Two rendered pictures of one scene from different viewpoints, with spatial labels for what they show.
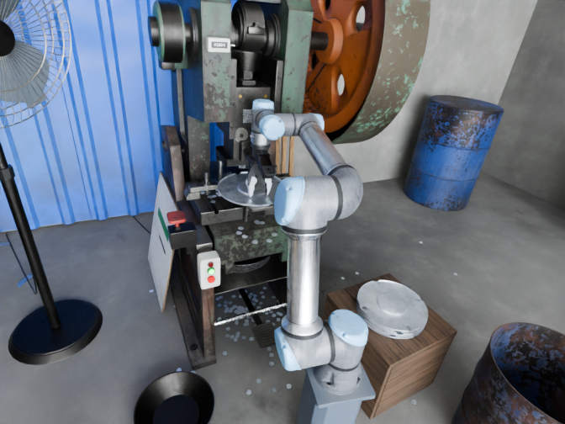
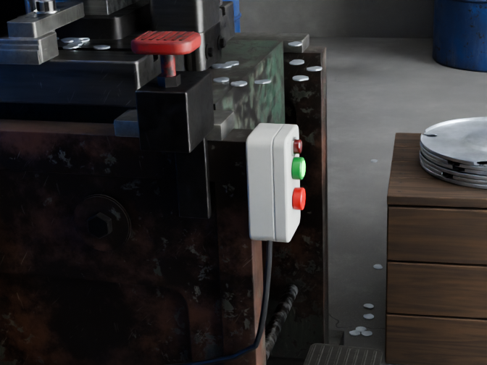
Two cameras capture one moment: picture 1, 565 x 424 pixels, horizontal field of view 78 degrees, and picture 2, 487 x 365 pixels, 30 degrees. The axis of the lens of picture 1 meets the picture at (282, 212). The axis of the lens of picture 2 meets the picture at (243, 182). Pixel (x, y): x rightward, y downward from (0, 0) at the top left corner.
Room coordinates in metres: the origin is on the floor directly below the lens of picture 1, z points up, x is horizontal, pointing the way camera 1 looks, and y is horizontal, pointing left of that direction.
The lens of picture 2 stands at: (0.33, 1.04, 0.96)
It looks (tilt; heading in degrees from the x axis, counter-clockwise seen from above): 21 degrees down; 314
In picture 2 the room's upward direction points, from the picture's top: 2 degrees counter-clockwise
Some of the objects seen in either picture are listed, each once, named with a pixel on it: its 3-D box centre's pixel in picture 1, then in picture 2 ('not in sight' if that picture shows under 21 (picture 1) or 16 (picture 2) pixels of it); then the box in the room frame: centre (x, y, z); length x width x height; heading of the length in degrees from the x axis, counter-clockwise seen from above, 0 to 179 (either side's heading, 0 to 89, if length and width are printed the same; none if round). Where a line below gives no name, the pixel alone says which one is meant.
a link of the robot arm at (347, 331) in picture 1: (343, 336); not in sight; (0.72, -0.21, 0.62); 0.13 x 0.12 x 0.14; 109
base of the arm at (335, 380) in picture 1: (339, 362); not in sight; (0.72, -0.22, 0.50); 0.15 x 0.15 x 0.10
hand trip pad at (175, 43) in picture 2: (176, 224); (168, 69); (1.07, 0.38, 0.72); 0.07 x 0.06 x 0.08; 28
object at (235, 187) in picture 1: (253, 188); not in sight; (1.29, 0.13, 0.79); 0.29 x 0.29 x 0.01
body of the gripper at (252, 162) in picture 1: (259, 157); not in sight; (1.25, 0.11, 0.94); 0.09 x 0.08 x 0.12; 28
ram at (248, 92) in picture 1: (247, 119); not in sight; (1.39, 0.17, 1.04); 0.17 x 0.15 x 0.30; 28
